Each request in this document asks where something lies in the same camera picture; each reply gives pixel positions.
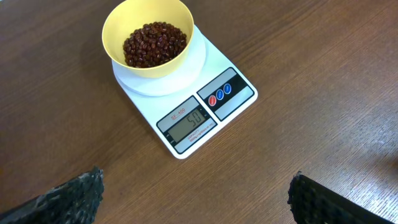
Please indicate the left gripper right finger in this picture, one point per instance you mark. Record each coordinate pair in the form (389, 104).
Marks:
(312, 203)

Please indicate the red beans in bowl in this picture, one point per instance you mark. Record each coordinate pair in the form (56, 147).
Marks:
(153, 44)

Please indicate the pale yellow plastic bowl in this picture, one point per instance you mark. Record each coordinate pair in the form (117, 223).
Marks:
(133, 14)

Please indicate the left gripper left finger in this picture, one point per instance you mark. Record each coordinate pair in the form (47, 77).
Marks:
(73, 202)

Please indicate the white digital kitchen scale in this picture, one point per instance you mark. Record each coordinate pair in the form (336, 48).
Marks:
(189, 106)

